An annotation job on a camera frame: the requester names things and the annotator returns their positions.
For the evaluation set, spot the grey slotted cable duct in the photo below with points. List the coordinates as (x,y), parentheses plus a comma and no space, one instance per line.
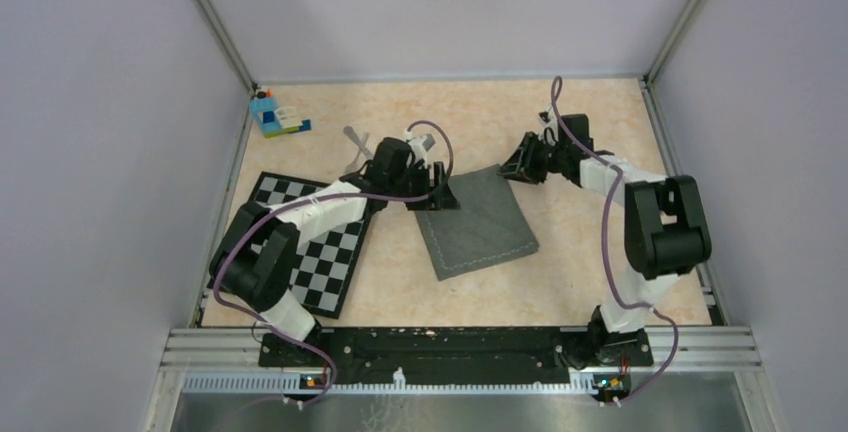
(300,384)

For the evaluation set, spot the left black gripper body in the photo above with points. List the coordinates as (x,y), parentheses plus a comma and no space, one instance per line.
(414,180)

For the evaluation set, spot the silver fork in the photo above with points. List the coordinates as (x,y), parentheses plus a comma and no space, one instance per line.
(363,153)

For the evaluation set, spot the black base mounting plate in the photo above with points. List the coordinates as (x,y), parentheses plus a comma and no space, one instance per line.
(460,356)

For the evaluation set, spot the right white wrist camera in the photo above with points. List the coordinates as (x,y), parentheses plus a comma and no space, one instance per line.
(550,127)

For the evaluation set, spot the black white checkerboard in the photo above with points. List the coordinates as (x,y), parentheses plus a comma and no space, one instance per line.
(326,265)

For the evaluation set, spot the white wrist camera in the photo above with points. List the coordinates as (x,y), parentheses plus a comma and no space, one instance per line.
(419,144)
(550,127)

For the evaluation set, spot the silver table knife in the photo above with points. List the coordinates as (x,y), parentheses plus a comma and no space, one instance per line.
(351,133)

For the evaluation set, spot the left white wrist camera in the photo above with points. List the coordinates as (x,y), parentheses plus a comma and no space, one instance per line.
(419,144)

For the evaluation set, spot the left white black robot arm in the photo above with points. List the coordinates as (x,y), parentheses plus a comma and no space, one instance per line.
(256,257)

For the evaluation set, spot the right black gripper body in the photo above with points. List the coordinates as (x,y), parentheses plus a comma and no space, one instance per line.
(552,157)

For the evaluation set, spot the colourful toy brick block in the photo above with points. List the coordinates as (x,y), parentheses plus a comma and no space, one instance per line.
(273,119)

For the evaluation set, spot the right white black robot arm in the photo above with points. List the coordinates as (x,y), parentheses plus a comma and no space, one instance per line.
(653,232)

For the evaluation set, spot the grey cloth napkin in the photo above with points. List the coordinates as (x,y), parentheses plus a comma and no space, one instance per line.
(488,229)

